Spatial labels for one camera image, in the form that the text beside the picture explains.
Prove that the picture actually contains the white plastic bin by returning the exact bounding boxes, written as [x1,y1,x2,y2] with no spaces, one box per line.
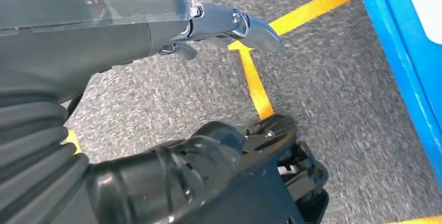
[400,0,442,45]

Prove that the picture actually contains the blue metal shelf rack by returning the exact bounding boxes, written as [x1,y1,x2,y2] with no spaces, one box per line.
[352,0,442,192]

